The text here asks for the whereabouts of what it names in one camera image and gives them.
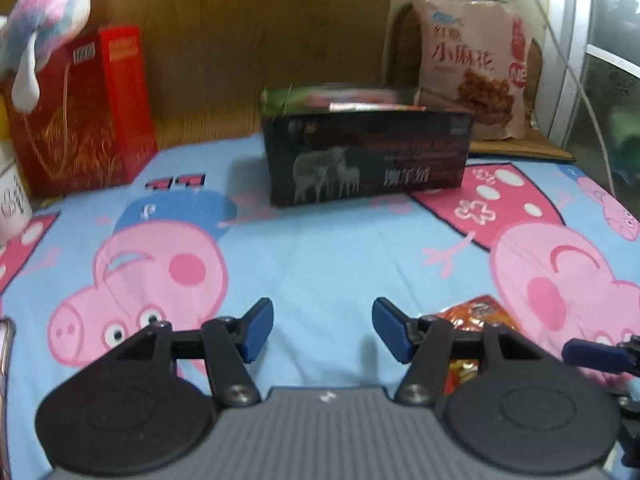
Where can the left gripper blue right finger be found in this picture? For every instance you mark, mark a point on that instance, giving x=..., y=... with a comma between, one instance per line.
x=423, y=343

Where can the red gift bag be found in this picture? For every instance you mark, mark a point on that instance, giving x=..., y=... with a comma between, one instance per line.
x=92, y=127

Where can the wooden board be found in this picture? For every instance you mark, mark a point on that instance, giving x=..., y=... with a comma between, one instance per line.
x=207, y=61

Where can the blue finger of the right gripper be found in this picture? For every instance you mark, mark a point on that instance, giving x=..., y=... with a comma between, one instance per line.
x=594, y=356

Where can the large pink snack bag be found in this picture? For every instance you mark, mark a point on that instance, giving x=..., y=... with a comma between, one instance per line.
x=474, y=58

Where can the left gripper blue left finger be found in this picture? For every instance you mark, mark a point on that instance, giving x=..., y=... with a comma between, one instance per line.
x=229, y=345

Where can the white enamel mug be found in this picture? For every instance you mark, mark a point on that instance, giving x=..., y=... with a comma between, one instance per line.
x=16, y=211

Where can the black cardboard storage box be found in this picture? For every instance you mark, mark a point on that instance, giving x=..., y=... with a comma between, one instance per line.
x=335, y=142

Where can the pink blue plush toy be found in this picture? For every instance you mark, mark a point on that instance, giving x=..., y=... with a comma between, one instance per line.
x=29, y=35

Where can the yellow plush toy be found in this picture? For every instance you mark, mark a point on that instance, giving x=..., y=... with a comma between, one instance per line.
x=4, y=122

